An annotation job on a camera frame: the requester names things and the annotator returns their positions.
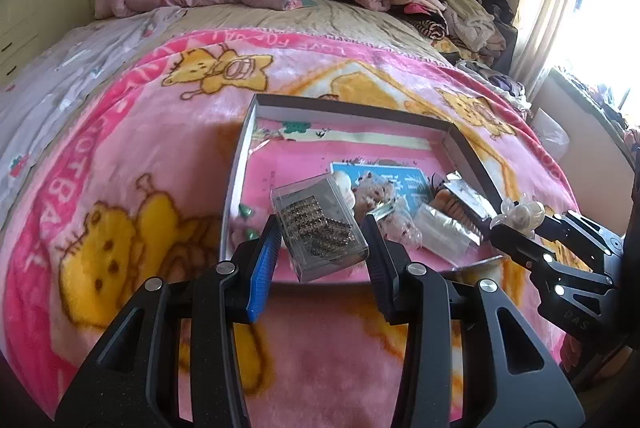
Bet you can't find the cream flower hair clip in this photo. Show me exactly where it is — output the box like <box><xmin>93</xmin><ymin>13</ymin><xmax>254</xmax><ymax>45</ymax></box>
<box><xmin>492</xmin><ymin>194</ymin><xmax>547</xmax><ymax>238</ymax></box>

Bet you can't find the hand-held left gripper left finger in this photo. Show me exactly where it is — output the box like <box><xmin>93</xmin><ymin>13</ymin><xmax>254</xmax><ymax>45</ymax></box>
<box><xmin>55</xmin><ymin>214</ymin><xmax>281</xmax><ymax>428</ymax></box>

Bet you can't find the cluttered window ledge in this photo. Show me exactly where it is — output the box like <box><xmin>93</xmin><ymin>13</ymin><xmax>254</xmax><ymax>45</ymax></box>
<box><xmin>545</xmin><ymin>66</ymin><xmax>640</xmax><ymax>169</ymax></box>

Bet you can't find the amber claw hair clip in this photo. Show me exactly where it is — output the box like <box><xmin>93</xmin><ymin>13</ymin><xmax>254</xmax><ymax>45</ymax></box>
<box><xmin>431</xmin><ymin>187</ymin><xmax>482</xmax><ymax>235</ymax></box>

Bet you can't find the beige mesh bow hair clip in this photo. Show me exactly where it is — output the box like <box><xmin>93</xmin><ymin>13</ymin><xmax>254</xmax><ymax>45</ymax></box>
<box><xmin>350</xmin><ymin>172</ymin><xmax>427</xmax><ymax>254</ymax></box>

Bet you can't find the pile of clothes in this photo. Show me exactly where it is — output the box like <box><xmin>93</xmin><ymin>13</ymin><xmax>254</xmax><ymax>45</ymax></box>
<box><xmin>387</xmin><ymin>0</ymin><xmax>518</xmax><ymax>69</ymax></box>

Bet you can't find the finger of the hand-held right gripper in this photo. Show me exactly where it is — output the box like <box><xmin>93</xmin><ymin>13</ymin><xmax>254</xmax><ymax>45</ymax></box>
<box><xmin>490</xmin><ymin>218</ymin><xmax>614</xmax><ymax>305</ymax></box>
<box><xmin>537</xmin><ymin>210</ymin><xmax>626</xmax><ymax>277</ymax></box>

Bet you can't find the clear box of hair pins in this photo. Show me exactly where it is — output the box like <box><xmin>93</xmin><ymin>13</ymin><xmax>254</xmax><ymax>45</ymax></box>
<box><xmin>270</xmin><ymin>172</ymin><xmax>370</xmax><ymax>284</ymax></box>

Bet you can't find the shiny plastic packet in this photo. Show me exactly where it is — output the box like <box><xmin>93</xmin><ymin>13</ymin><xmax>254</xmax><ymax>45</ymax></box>
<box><xmin>442</xmin><ymin>173</ymin><xmax>501</xmax><ymax>231</ymax></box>

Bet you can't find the pink cartoon printed blanket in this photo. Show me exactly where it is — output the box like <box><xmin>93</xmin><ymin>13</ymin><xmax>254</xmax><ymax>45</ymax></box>
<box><xmin>0</xmin><ymin>31</ymin><xmax>596</xmax><ymax>428</ymax></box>

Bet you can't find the beige bedspread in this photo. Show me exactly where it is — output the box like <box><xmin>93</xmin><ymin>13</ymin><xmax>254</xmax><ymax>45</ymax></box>
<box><xmin>150</xmin><ymin>0</ymin><xmax>461</xmax><ymax>69</ymax></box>

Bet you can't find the clear plastic bag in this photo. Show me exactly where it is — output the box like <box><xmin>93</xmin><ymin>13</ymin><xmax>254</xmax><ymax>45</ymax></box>
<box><xmin>531</xmin><ymin>108</ymin><xmax>571</xmax><ymax>159</ymax></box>

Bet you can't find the dark cardboard box tray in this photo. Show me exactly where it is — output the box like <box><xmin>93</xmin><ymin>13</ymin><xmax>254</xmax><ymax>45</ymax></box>
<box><xmin>219</xmin><ymin>93</ymin><xmax>506</xmax><ymax>285</ymax></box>

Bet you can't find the bright window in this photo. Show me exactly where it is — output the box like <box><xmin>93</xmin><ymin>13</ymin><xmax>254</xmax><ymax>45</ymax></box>
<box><xmin>550</xmin><ymin>0</ymin><xmax>640</xmax><ymax>129</ymax></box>

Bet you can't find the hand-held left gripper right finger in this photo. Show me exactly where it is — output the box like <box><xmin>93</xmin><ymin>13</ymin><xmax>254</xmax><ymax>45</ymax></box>
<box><xmin>361</xmin><ymin>214</ymin><xmax>586</xmax><ymax>428</ymax></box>

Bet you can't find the clear plastic packet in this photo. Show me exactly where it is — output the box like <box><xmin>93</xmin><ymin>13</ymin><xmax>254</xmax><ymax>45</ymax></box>
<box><xmin>415</xmin><ymin>203</ymin><xmax>482</xmax><ymax>257</ymax></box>

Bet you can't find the grey printed bed sheet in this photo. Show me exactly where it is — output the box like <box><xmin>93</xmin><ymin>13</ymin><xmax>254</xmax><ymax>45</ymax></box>
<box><xmin>0</xmin><ymin>6</ymin><xmax>186</xmax><ymax>219</ymax></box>

